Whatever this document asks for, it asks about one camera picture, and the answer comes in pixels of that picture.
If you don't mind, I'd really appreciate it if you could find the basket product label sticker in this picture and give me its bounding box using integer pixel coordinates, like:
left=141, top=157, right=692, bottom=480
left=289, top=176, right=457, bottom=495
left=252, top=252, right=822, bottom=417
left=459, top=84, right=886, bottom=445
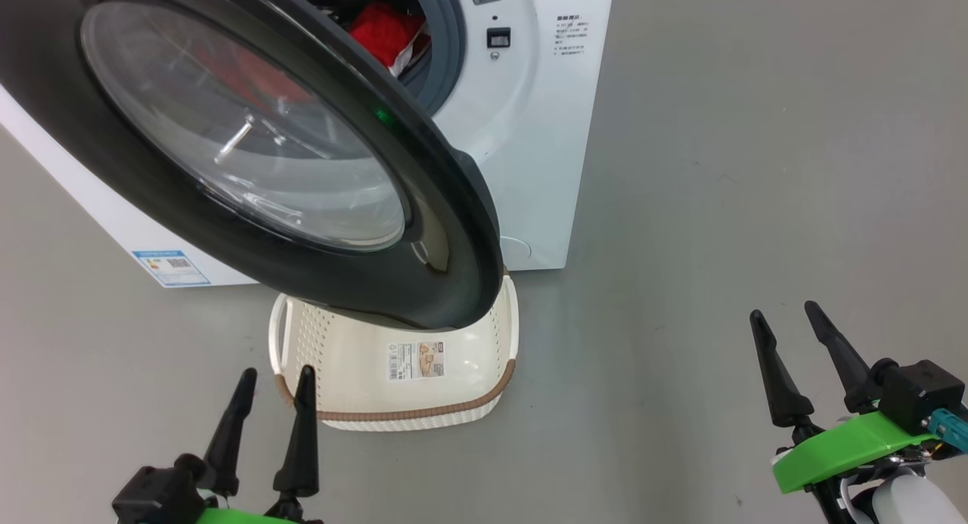
left=387, top=340, right=445, bottom=383

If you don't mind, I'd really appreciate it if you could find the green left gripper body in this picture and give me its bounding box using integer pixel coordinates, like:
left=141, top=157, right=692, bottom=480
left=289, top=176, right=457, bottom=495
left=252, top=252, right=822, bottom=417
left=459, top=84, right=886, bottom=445
left=193, top=498, right=324, bottom=524

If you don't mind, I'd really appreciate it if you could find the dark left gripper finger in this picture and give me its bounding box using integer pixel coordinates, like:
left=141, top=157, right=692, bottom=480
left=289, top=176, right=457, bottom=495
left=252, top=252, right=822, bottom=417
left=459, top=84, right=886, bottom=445
left=274, top=365, right=320, bottom=501
left=200, top=367, right=258, bottom=498

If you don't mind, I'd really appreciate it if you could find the blue energy label sticker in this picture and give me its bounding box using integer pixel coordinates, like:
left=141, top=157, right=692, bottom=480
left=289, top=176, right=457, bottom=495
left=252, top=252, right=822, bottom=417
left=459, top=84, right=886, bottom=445
left=132, top=250, right=211, bottom=287

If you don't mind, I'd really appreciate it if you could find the cream perforated laundry basket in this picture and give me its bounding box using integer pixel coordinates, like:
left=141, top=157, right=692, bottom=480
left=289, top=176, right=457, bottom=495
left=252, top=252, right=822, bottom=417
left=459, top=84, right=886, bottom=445
left=268, top=274, right=520, bottom=433

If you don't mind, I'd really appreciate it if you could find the printed text sticker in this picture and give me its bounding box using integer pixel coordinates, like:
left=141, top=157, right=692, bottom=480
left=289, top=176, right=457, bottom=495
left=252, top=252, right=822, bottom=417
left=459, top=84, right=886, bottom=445
left=556, top=14, right=591, bottom=60

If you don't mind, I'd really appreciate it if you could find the round white filter cover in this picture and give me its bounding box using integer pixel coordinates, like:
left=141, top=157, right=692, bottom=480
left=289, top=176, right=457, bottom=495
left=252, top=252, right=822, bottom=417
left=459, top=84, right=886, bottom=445
left=499, top=235, right=532, bottom=271

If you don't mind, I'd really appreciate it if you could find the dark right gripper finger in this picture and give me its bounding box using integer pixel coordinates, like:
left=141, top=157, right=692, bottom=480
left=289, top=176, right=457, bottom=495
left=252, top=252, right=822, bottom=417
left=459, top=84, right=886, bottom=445
left=750, top=309, right=814, bottom=428
left=804, top=301, right=872, bottom=413

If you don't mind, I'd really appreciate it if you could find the teal cable connector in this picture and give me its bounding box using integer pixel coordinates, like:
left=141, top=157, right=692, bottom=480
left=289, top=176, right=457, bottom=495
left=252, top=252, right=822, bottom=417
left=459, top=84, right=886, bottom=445
left=929, top=408, right=968, bottom=453

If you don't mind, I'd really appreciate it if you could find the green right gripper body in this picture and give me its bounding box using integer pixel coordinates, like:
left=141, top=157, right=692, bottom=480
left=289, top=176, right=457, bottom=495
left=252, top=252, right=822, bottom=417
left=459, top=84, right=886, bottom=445
left=773, top=412, right=939, bottom=495

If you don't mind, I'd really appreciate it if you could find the white front-load washing machine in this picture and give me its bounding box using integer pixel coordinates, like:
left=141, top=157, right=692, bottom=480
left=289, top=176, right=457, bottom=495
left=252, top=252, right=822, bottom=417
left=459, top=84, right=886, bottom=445
left=0, top=0, right=616, bottom=289

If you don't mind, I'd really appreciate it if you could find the dark round glass washer door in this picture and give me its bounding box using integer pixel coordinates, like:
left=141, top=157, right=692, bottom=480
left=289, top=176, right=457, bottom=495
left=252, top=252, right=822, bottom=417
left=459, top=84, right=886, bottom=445
left=0, top=0, right=505, bottom=331

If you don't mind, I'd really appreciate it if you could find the grey rubber door gasket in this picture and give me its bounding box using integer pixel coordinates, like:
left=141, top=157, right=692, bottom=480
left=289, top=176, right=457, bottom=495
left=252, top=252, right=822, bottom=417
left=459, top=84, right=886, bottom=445
left=397, top=0, right=466, bottom=116

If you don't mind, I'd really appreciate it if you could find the white garment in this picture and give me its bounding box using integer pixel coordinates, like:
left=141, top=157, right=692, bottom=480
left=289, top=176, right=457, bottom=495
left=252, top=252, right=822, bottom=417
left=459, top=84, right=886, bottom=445
left=388, top=34, right=430, bottom=77

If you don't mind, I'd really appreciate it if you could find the red garment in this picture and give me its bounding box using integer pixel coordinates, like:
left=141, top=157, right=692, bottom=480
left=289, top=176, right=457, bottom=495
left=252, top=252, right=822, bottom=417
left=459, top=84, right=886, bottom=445
left=349, top=2, right=432, bottom=70

